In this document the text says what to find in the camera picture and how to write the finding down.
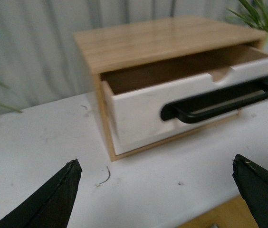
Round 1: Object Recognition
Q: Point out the green plant right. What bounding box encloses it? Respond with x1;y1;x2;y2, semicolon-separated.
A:
227;0;268;33

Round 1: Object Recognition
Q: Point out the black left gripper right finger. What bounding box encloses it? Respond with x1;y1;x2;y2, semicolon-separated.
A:
232;154;268;228

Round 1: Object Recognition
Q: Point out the white drawer with black handle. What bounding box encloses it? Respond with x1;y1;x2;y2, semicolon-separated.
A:
101;45;268;156

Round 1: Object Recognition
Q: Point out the wooden drawer cabinet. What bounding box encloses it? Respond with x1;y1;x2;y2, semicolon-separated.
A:
74;16;267;161

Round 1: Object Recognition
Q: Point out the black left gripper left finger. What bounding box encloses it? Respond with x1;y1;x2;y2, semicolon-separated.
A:
0;159;82;228

